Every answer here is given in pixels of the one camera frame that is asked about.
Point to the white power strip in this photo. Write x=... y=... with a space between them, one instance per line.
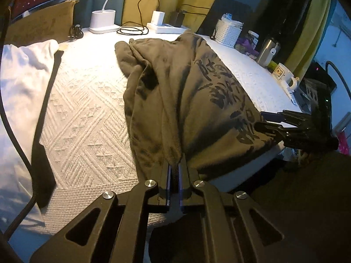
x=166 y=29

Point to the white folded cloth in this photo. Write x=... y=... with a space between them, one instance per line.
x=25 y=75

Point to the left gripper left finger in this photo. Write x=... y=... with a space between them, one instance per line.
x=113 y=227

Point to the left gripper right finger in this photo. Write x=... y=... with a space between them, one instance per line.
x=233 y=227

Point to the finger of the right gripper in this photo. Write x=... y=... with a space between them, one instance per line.
x=275 y=131
x=282 y=115

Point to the brown cardboard box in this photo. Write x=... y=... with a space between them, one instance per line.
x=54 y=22

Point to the white cartoon mug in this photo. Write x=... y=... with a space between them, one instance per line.
x=282 y=73

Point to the purple plush toy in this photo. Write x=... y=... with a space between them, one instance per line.
x=243 y=46

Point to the white plastic basket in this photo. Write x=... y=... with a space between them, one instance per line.
x=227 y=30

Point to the brown t-shirt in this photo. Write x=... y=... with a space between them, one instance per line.
x=181 y=101

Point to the white charger adapter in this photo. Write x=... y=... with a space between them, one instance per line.
x=157 y=18

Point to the steel thermos bottle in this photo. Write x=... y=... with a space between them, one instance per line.
x=268 y=50

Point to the white tube with barcode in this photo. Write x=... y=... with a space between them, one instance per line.
x=289 y=93

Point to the black charger adapter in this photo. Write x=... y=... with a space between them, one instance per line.
x=176 y=18

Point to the white desk lamp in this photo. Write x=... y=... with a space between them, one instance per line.
x=103 y=21

